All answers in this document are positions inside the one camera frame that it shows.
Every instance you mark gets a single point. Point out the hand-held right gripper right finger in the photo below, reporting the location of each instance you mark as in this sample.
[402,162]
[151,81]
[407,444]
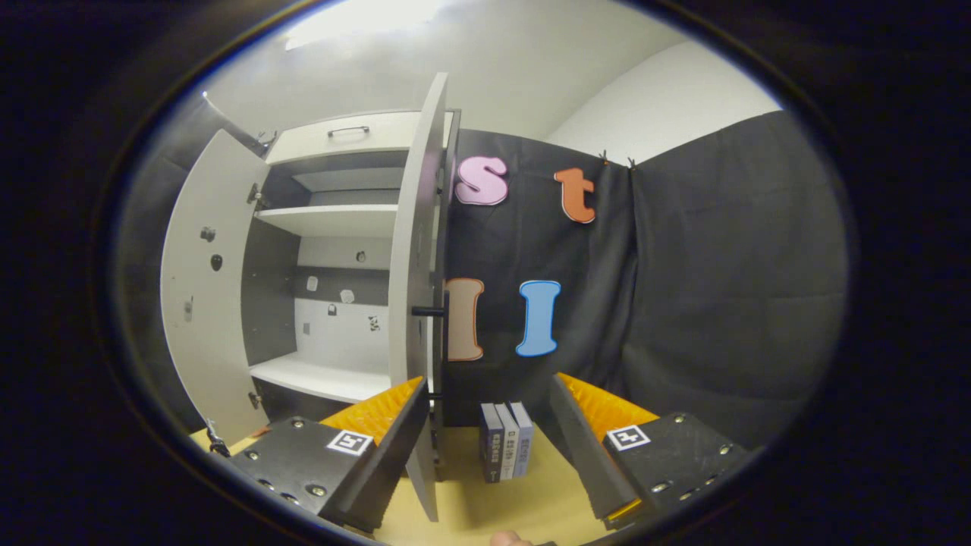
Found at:
[580,455]

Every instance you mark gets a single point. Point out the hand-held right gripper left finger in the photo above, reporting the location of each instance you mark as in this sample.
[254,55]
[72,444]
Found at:
[398,447]

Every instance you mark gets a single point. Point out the white cabinet door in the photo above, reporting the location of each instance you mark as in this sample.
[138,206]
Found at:
[227,341]
[413,265]

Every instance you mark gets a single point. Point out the white and grey cabinet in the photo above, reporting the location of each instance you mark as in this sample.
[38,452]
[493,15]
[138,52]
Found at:
[269,303]

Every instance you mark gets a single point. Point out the metal door hinge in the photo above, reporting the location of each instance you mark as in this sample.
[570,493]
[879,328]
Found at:
[256,400]
[256,196]

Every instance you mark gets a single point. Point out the white cabinet shelf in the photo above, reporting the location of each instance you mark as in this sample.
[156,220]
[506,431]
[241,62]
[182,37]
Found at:
[334,220]

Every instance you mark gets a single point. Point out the white cabinet drawer front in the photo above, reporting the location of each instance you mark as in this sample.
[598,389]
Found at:
[318,144]

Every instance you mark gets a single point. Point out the grey book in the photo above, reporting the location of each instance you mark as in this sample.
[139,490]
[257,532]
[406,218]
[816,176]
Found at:
[508,444]

